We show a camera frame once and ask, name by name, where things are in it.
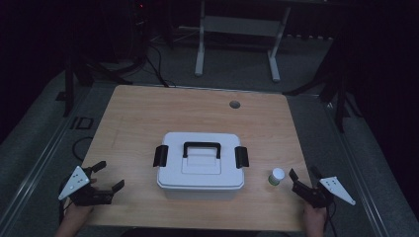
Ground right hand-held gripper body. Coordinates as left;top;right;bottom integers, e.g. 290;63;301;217
291;176;357;209

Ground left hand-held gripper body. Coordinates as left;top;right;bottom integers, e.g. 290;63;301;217
58;166;115;207

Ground small white-capped bottle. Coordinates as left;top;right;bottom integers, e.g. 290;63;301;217
268;167;287;187

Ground white plastic storage box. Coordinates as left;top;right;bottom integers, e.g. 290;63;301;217
157;179;245;200

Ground white box lid black handle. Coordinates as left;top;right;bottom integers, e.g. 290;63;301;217
152;131;250;191

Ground person's left hand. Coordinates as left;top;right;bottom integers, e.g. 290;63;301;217
64;204;96;227

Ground person's right hand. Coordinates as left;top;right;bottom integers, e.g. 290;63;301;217
302;202;328;230

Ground black tripod stand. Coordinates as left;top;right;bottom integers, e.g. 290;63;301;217
282;42;364;134
54;48;133;119

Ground dark equipment rack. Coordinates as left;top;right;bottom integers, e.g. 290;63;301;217
129;0;153;68

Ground metal floor rail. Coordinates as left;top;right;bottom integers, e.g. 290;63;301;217
0;95;87;231
324;100;394;237

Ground black cable loop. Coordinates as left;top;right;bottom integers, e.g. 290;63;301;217
71;135;95;163

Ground right hand-held gripper cable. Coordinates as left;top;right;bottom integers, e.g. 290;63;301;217
325;200;339;237

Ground hand-held gripper cable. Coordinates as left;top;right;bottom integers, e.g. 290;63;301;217
57;186;73;225
325;200;339;237

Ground left hand-held gripper cable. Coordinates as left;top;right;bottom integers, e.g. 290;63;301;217
57;186;73;225

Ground black floor cables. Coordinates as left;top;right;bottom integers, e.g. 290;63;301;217
143;42;177;89

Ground white metal desk frame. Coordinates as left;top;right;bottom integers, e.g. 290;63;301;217
194;0;293;83

